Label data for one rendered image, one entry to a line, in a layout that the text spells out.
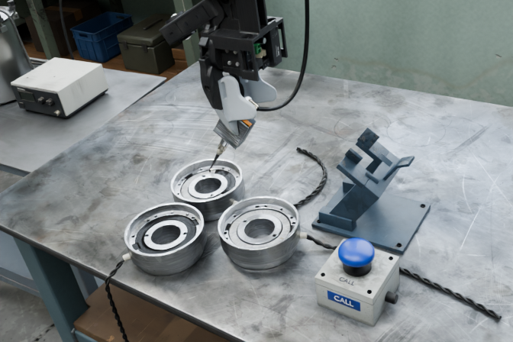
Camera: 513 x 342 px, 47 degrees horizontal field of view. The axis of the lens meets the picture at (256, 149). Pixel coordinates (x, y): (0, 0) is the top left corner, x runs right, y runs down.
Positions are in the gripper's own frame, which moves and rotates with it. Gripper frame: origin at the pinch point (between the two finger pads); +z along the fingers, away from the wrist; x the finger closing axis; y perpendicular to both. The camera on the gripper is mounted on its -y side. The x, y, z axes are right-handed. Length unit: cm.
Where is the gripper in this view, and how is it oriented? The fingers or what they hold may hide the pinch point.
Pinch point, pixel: (236, 120)
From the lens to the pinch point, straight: 79.9
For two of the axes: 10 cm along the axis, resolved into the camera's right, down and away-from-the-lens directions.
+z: 1.4, 8.3, 5.4
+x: 5.4, -5.2, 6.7
